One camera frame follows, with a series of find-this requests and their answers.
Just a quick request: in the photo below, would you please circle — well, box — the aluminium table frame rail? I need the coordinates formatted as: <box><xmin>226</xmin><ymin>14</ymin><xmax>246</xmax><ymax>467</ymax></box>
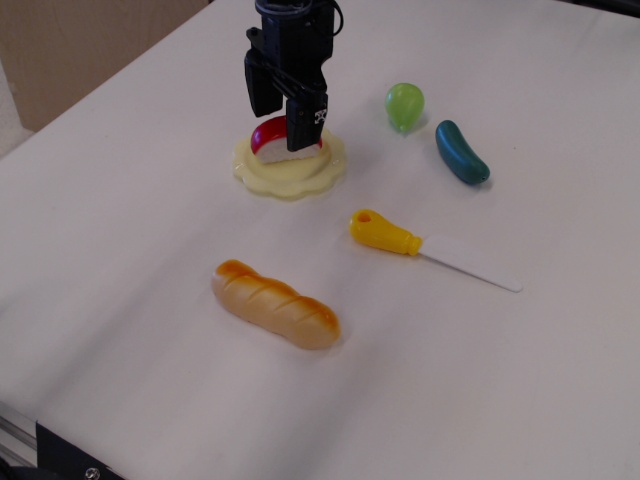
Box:
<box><xmin>0</xmin><ymin>403</ymin><xmax>37</xmax><ymax>467</ymax></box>

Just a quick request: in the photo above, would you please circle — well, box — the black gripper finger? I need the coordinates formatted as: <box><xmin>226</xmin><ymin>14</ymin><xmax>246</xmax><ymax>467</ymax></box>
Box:
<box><xmin>244</xmin><ymin>52</ymin><xmax>283</xmax><ymax>117</ymax></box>
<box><xmin>286</xmin><ymin>92</ymin><xmax>328</xmax><ymax>152</ymax></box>

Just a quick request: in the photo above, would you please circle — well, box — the toy bread loaf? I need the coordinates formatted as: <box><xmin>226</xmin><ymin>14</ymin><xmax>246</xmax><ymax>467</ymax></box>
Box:
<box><xmin>212</xmin><ymin>260</ymin><xmax>341</xmax><ymax>350</ymax></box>

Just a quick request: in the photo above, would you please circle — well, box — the black table corner bracket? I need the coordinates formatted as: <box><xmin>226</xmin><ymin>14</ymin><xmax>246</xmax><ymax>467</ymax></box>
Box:
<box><xmin>35</xmin><ymin>423</ymin><xmax>124</xmax><ymax>480</ymax></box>

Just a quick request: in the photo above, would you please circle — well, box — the pale yellow scalloped plate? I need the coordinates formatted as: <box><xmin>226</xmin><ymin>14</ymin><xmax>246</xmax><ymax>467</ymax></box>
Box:
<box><xmin>232</xmin><ymin>130</ymin><xmax>347</xmax><ymax>200</ymax></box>

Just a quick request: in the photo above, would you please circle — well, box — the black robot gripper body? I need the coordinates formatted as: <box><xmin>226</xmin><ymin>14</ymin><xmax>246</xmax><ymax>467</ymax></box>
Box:
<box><xmin>246</xmin><ymin>12</ymin><xmax>334</xmax><ymax>98</ymax></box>

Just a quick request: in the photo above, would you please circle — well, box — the teal toy cucumber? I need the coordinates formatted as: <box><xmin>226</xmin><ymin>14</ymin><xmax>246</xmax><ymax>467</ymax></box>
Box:
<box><xmin>435</xmin><ymin>120</ymin><xmax>491</xmax><ymax>185</ymax></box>

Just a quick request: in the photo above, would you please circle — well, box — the yellow handled toy knife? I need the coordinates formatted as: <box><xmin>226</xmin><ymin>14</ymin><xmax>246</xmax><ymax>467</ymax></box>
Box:
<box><xmin>349</xmin><ymin>209</ymin><xmax>523</xmax><ymax>293</ymax></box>

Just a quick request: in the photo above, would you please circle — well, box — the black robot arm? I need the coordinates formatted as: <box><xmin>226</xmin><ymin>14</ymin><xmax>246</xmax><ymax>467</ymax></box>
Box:
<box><xmin>244</xmin><ymin>0</ymin><xmax>344</xmax><ymax>152</ymax></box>

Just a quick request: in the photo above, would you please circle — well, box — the light green toy pear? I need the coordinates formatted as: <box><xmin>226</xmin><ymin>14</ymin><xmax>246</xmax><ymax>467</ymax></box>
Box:
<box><xmin>385</xmin><ymin>83</ymin><xmax>425</xmax><ymax>133</ymax></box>

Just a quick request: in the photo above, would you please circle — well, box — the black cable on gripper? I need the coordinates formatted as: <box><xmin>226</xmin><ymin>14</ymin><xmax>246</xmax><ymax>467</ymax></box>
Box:
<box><xmin>312</xmin><ymin>0</ymin><xmax>345</xmax><ymax>39</ymax></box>

